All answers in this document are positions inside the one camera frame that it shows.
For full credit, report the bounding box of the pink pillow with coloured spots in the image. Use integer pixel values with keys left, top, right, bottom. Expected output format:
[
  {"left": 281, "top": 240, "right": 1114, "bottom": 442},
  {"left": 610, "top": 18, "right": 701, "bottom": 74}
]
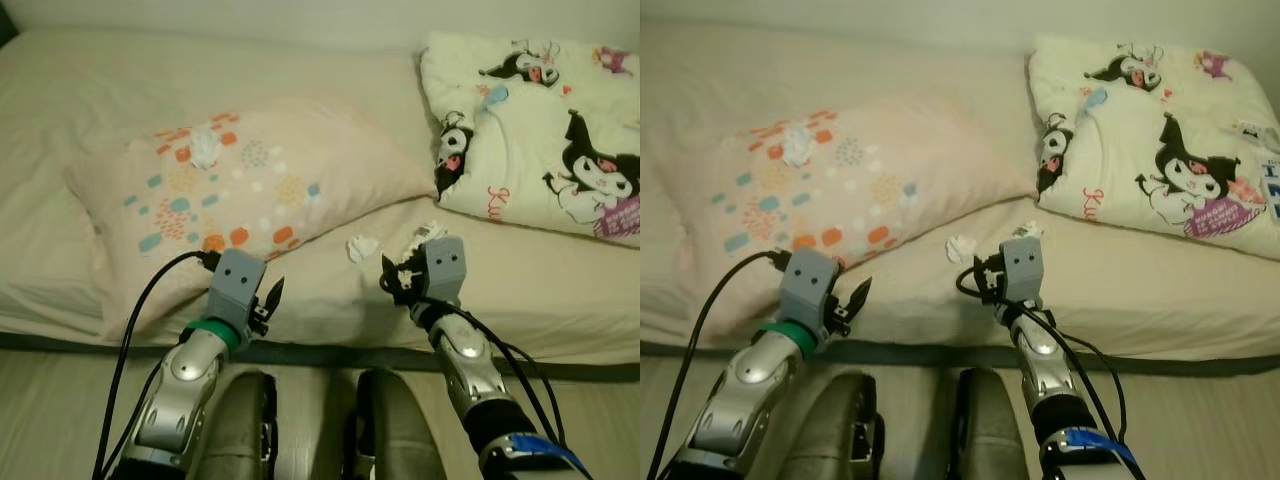
[
  {"left": 62, "top": 95, "right": 438, "bottom": 341},
  {"left": 655, "top": 95, "right": 1038, "bottom": 351}
]

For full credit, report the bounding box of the grey left robot leg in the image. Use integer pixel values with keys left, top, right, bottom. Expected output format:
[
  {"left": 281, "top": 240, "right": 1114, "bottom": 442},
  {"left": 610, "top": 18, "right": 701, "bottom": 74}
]
[
  {"left": 790, "top": 370, "right": 886, "bottom": 480},
  {"left": 190, "top": 370, "right": 279, "bottom": 480}
]

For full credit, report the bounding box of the grey robot leg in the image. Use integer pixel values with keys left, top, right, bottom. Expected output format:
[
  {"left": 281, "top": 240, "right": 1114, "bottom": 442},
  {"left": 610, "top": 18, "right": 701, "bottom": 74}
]
[
  {"left": 345, "top": 368, "right": 451, "bottom": 480},
  {"left": 790, "top": 370, "right": 886, "bottom": 480},
  {"left": 190, "top": 370, "right": 279, "bottom": 480},
  {"left": 948, "top": 368, "right": 1036, "bottom": 480}
]

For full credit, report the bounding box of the grey right robot leg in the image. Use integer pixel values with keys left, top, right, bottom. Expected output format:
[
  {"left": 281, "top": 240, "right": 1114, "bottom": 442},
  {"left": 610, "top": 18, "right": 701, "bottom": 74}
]
[
  {"left": 948, "top": 368, "right": 1036, "bottom": 480},
  {"left": 345, "top": 368, "right": 451, "bottom": 480}
]

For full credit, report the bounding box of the folded cream cartoon print blanket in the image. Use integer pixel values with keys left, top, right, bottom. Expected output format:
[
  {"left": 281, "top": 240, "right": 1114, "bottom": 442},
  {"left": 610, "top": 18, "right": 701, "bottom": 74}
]
[
  {"left": 1027, "top": 35, "right": 1280, "bottom": 261},
  {"left": 418, "top": 30, "right": 641, "bottom": 249}
]

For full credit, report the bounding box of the mattress with cream sheet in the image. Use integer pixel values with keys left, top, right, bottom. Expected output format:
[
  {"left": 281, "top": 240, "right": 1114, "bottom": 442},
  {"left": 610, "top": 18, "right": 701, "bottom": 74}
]
[
  {"left": 0, "top": 28, "right": 641, "bottom": 366},
  {"left": 640, "top": 25, "right": 1280, "bottom": 363}
]

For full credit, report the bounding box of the white book with blue letters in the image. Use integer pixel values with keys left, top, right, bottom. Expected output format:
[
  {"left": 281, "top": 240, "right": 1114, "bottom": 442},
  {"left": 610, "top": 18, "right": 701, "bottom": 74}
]
[{"left": 1258, "top": 150, "right": 1280, "bottom": 223}]

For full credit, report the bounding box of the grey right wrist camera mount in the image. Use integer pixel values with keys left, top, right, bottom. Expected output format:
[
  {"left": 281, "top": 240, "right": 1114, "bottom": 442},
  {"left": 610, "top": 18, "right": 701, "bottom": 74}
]
[
  {"left": 1002, "top": 238, "right": 1045, "bottom": 301},
  {"left": 422, "top": 238, "right": 466, "bottom": 301}
]

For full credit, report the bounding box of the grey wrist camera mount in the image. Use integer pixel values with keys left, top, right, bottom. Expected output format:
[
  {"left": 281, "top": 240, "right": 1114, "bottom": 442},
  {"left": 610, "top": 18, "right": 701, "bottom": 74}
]
[
  {"left": 778, "top": 248, "right": 839, "bottom": 331},
  {"left": 1002, "top": 238, "right": 1045, "bottom": 301},
  {"left": 207, "top": 250, "right": 268, "bottom": 331},
  {"left": 422, "top": 238, "right": 466, "bottom": 301}
]

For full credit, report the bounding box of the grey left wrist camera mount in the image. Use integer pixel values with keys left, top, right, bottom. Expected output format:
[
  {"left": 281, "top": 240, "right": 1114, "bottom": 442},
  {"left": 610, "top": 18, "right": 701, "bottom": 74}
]
[
  {"left": 778, "top": 248, "right": 839, "bottom": 331},
  {"left": 207, "top": 250, "right": 268, "bottom": 331}
]

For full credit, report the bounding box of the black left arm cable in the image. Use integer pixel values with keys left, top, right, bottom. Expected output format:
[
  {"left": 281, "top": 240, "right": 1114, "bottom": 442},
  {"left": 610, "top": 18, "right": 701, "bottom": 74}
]
[
  {"left": 92, "top": 250, "right": 219, "bottom": 480},
  {"left": 645, "top": 250, "right": 791, "bottom": 480}
]

